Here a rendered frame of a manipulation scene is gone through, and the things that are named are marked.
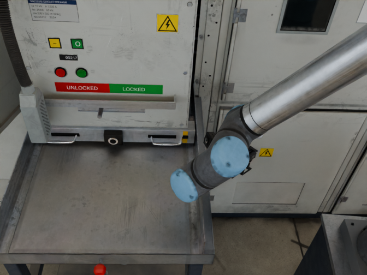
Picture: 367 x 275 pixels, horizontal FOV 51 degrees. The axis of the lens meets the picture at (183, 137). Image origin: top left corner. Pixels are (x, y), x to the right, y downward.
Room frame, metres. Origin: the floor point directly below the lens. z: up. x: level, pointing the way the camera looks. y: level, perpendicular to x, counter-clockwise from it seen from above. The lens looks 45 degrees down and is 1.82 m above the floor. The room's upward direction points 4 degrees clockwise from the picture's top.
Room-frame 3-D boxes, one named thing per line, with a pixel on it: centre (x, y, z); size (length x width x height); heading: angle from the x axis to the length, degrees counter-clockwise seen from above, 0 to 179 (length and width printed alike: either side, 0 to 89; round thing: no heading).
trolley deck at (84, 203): (0.84, 0.23, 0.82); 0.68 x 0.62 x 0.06; 4
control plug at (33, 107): (0.83, 0.44, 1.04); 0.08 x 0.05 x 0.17; 4
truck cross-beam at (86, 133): (0.93, 0.23, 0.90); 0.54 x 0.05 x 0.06; 94
